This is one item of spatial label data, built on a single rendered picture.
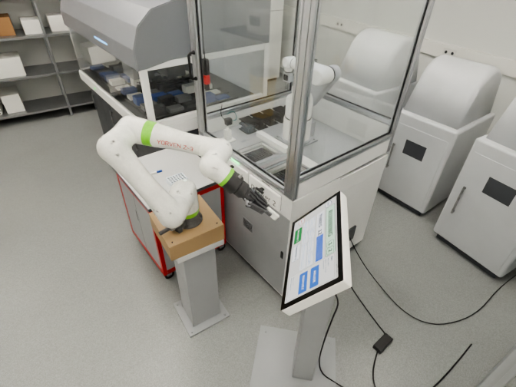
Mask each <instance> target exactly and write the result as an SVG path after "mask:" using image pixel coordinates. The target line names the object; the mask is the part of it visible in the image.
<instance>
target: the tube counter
mask: <svg viewBox="0 0 516 387"><path fill-rule="evenodd" d="M323 237H324V227H323V228H321V229H319V230H317V231H316V253H315V263H316V262H318V261H320V260H321V259H323Z"/></svg>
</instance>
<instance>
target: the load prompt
mask: <svg viewBox="0 0 516 387"><path fill-rule="evenodd" d="M335 251H336V231H335V204H333V205H331V206H330V207H328V208H326V250H325V257H327V256H328V255H330V254H332V253H334V252H335Z"/></svg>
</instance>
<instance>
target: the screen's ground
mask: <svg viewBox="0 0 516 387"><path fill-rule="evenodd" d="M333 204H335V231H336V251H335V252H334V253H332V254H330V255H328V256H327V257H325V250H326V209H325V204H323V205H322V206H320V207H319V208H317V209H316V210H314V211H313V212H312V213H310V214H308V215H307V216H305V222H306V221H308V220H310V219H311V218H313V217H314V216H316V228H315V242H314V256H313V265H311V266H308V267H307V268H305V269H304V270H301V271H299V262H300V254H301V246H302V238H303V229H302V236H301V241H299V242H298V243H296V244H295V245H292V251H291V257H290V264H289V275H288V281H287V288H286V298H285V303H288V302H289V301H291V300H293V299H295V298H297V297H299V296H301V295H303V294H305V293H308V292H309V291H311V290H313V289H315V288H317V287H319V286H321V285H323V284H325V283H328V282H329V281H331V280H334V279H335V278H337V277H338V247H337V209H336V196H335V197H334V198H332V205H333ZM298 225H299V221H298V222H296V223H295V227H294V234H293V244H294V238H295V232H296V231H297V230H298V229H299V228H301V227H303V224H302V225H300V226H299V227H298ZM323 227H324V237H323V259H321V260H320V261H318V262H316V263H315V253H316V231H317V230H319V229H321V228H323ZM300 243H301V244H300ZM298 244H300V252H299V259H298V260H296V261H294V262H292V256H293V247H295V246H297V245H298ZM317 265H319V285H318V286H315V287H313V288H312V289H309V283H310V270H311V268H313V267H314V266H317ZM307 270H308V276H307V287H306V291H305V292H304V293H301V294H299V295H298V290H299V275H300V274H302V273H304V272H306V271H307Z"/></svg>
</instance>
